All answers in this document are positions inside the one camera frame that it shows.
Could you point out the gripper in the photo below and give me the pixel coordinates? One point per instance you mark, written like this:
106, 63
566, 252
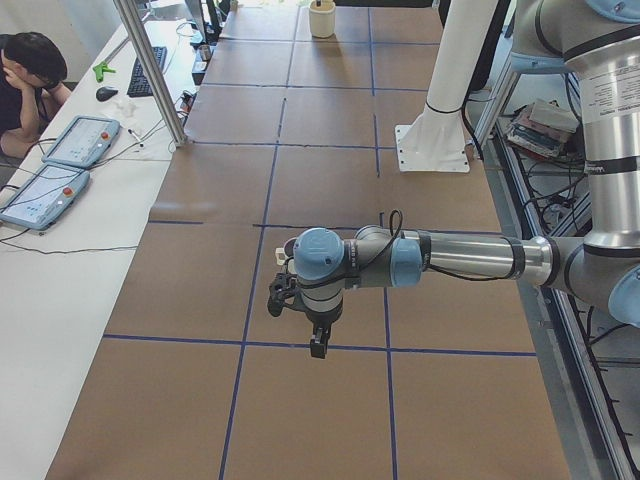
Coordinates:
322, 318

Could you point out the white cup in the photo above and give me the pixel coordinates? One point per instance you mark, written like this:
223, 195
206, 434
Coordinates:
286, 252

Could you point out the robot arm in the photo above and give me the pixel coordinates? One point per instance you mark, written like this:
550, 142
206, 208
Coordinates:
599, 42

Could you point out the stack of books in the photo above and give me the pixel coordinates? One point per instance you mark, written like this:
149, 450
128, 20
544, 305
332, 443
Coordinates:
542, 128

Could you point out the lower teach pendant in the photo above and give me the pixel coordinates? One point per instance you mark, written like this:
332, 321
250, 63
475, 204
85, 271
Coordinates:
45, 197

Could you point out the teach pendant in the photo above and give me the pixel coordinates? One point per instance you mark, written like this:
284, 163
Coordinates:
45, 197
83, 142

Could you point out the upper teach pendant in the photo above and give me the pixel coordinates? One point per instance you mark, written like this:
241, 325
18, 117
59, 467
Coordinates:
83, 142

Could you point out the white bucket container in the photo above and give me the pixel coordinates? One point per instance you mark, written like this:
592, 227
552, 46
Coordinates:
321, 16

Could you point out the black computer mouse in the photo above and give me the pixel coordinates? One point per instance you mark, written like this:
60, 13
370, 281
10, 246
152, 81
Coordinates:
105, 93

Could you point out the green tool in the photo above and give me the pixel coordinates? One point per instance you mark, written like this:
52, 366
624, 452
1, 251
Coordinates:
100, 70

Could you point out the seated person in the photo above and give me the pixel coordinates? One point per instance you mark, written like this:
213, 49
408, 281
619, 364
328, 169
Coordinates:
33, 71

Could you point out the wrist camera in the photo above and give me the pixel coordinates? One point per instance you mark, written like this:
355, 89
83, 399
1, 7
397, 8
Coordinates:
283, 293

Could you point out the white camera pole base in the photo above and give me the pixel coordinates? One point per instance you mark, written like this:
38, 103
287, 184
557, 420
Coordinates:
435, 141

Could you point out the aluminium frame post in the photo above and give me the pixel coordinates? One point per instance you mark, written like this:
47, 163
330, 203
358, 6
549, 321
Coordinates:
137, 34

